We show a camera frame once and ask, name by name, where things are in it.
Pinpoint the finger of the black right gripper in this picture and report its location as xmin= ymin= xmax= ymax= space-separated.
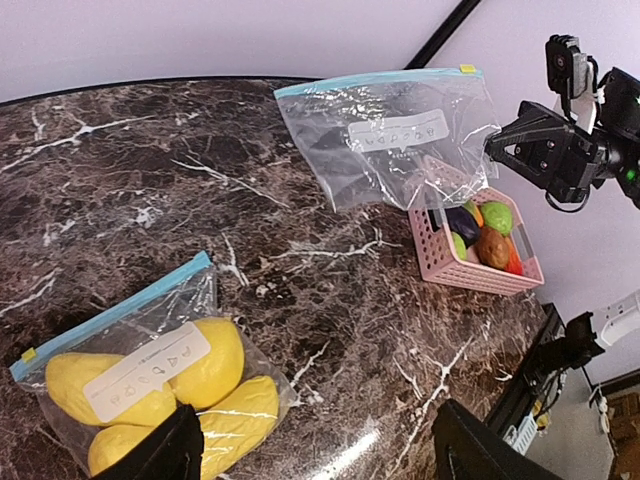
xmin=485 ymin=112 xmax=575 ymax=150
xmin=484 ymin=142 xmax=555 ymax=190

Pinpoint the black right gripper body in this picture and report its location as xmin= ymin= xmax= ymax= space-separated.
xmin=519 ymin=101 xmax=602 ymax=203

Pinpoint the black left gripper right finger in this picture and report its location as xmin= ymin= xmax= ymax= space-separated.
xmin=432 ymin=399 xmax=560 ymax=480

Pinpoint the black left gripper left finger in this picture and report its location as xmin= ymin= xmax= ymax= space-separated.
xmin=99 ymin=405 xmax=204 ymax=480

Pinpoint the yellow toy lemon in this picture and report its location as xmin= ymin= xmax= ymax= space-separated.
xmin=45 ymin=352 xmax=177 ymax=427
xmin=169 ymin=317 xmax=245 ymax=409
xmin=87 ymin=425 xmax=154 ymax=477

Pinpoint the yellow toy lemon back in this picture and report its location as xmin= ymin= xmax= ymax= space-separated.
xmin=169 ymin=317 xmax=245 ymax=409

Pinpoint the large clear zip bag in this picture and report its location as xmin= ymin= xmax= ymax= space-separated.
xmin=10 ymin=252 xmax=295 ymax=477

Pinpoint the yellow toy lemon front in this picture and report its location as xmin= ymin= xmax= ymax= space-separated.
xmin=45 ymin=352 xmax=177 ymax=427

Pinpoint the small clear zip bag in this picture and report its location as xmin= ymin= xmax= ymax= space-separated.
xmin=274 ymin=65 xmax=501 ymax=211

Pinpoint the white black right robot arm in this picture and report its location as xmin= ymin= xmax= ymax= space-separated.
xmin=487 ymin=71 xmax=639 ymax=387

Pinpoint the green toy vegetable right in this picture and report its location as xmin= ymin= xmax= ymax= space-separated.
xmin=480 ymin=201 xmax=513 ymax=236

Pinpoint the green toy vegetable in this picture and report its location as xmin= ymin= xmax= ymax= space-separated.
xmin=451 ymin=232 xmax=467 ymax=261
xmin=480 ymin=201 xmax=513 ymax=236

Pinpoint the purple toy eggplant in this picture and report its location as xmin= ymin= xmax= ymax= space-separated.
xmin=445 ymin=207 xmax=481 ymax=248

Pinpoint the brown toy potato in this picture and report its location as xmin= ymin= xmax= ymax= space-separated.
xmin=475 ymin=226 xmax=510 ymax=270

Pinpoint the orange red toy pepper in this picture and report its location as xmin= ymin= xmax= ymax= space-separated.
xmin=504 ymin=245 xmax=523 ymax=276

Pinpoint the green toy vegetable left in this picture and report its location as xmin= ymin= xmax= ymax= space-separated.
xmin=451 ymin=232 xmax=467 ymax=261

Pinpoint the pink plastic basket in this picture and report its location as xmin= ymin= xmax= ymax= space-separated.
xmin=409 ymin=187 xmax=544 ymax=296

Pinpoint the white slotted cable duct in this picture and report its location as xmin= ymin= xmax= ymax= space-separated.
xmin=503 ymin=413 xmax=538 ymax=456

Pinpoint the black right frame post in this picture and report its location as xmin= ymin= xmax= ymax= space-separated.
xmin=404 ymin=0 xmax=481 ymax=70

